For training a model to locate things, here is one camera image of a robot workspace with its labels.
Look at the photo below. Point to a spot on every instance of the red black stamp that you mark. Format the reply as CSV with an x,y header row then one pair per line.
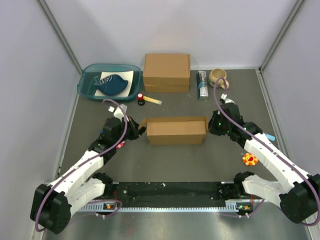
x,y
140,99

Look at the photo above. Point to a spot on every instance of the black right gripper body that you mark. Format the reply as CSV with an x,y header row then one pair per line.
x,y
218,126

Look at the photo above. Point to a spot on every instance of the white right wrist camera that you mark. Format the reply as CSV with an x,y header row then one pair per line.
x,y
225,100

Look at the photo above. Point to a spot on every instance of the teal plastic bin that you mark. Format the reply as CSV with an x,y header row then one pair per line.
x,y
85,85

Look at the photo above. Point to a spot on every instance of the dark blue shoe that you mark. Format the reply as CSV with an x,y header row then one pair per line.
x,y
111,85

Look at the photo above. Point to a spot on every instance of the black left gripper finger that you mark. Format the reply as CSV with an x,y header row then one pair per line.
x,y
133,124
139,131

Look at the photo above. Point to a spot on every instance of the lower folded cardboard box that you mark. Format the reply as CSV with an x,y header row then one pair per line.
x,y
149,88

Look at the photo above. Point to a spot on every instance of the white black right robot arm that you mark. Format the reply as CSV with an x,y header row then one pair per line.
x,y
295,191

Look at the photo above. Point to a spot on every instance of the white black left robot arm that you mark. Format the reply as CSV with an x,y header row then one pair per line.
x,y
54,204

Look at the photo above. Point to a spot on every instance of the brown cardboard box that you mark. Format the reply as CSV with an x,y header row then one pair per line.
x,y
175,130

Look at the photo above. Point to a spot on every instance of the orange flower toy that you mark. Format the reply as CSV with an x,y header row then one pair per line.
x,y
249,159

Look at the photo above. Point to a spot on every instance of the folded cardboard box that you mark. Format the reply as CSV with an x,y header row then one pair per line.
x,y
149,88
167,69

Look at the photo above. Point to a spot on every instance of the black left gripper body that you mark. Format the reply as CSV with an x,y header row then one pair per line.
x,y
131,132

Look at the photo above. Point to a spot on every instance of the beige ceramic mug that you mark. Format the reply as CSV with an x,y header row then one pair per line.
x,y
216,74

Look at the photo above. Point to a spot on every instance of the grey slotted cable duct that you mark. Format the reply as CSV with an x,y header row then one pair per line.
x,y
229,206

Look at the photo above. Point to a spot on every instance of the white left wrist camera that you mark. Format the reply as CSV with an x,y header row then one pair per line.
x,y
119,111

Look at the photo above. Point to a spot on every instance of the upper folded cardboard box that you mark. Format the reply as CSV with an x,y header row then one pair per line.
x,y
167,69

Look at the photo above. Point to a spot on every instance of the light blue marker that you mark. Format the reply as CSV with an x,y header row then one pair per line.
x,y
270,137

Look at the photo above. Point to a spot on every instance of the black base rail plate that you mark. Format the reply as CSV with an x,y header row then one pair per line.
x,y
171,194

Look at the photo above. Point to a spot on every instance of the yellow highlighter marker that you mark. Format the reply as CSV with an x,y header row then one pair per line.
x,y
152,100

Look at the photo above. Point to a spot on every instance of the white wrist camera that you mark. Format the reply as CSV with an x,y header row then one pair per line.
x,y
225,100
119,111

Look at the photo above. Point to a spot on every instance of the blue toothpaste box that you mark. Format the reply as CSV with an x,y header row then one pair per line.
x,y
202,85

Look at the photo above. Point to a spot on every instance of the pink flower toy left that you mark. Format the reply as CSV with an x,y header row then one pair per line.
x,y
120,145

